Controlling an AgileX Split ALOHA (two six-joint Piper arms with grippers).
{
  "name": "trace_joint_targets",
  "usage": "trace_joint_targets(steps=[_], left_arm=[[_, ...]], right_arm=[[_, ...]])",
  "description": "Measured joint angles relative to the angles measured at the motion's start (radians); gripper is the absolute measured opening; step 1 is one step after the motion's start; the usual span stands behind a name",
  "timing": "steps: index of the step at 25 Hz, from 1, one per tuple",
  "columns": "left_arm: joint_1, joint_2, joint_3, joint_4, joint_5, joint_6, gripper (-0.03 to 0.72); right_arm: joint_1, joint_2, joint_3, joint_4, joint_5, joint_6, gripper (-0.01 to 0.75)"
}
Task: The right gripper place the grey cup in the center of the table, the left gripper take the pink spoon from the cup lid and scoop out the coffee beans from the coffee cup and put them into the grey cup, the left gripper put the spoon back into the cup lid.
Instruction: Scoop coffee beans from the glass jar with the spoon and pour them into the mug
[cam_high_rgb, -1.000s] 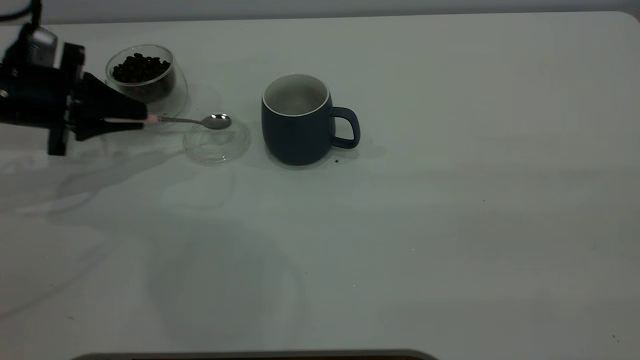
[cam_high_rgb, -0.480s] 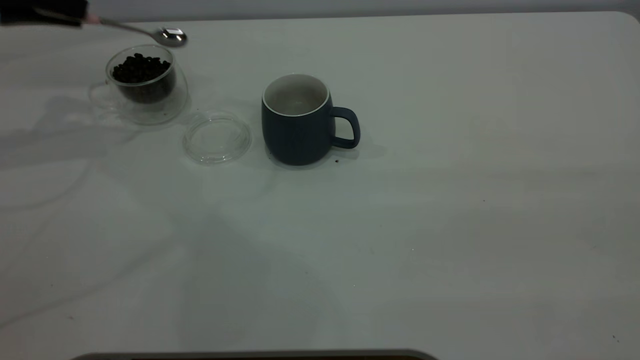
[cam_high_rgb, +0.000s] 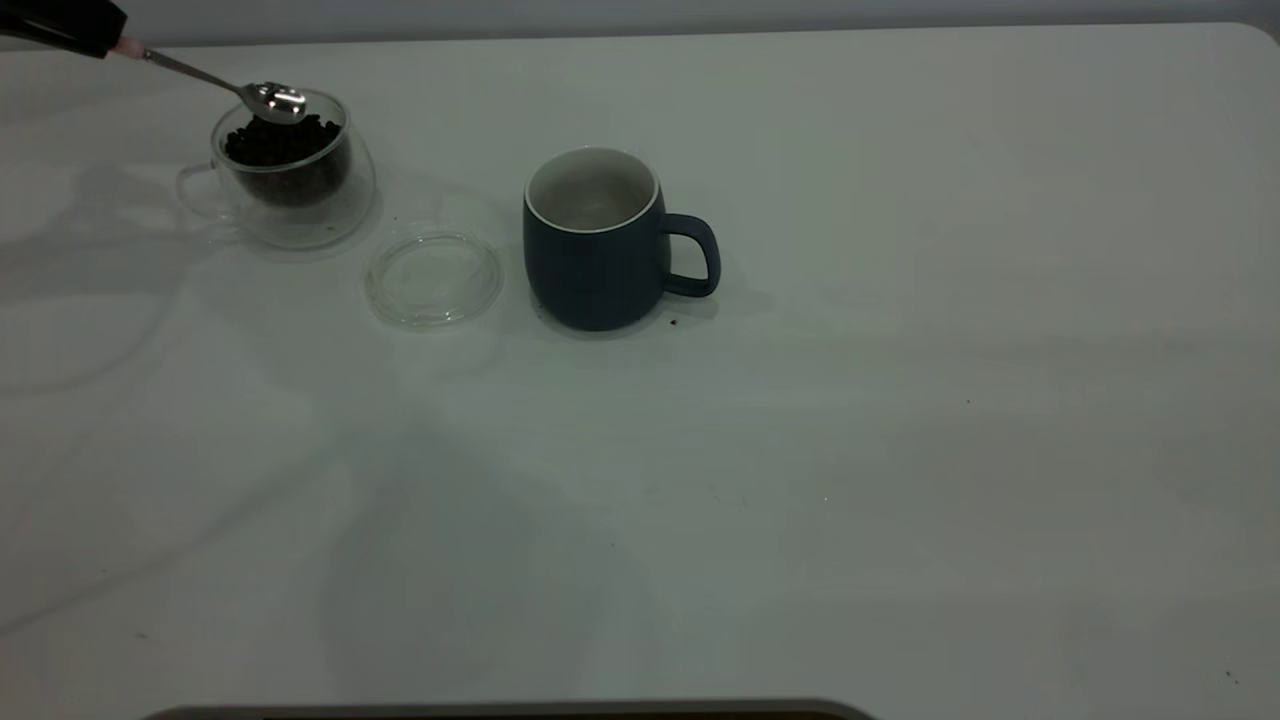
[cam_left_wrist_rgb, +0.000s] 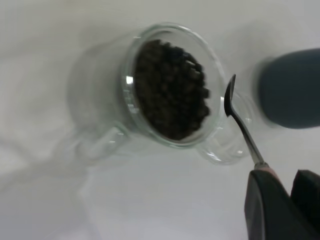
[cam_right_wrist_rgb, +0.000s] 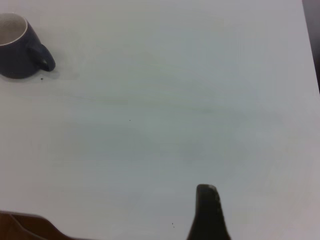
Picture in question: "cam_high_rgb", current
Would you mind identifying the pink-handled metal spoon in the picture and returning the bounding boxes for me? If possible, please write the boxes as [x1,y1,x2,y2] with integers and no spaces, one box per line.
[112,36,309,126]

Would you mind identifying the dark grey ceramic mug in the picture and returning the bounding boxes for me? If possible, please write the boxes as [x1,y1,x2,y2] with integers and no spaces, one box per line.
[522,147,722,333]

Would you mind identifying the heap of coffee beans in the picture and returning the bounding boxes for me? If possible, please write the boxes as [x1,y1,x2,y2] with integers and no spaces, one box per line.
[224,112,353,209]

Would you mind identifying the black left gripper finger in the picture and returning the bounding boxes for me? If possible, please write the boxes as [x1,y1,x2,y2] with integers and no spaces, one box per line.
[0,0,129,59]

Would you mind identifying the clear round glass lid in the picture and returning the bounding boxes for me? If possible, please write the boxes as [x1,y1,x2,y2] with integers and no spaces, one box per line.
[363,232,504,328]

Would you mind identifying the clear double-wall glass cup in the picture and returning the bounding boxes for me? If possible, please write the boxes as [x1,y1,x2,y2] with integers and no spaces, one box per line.
[177,89,379,251]

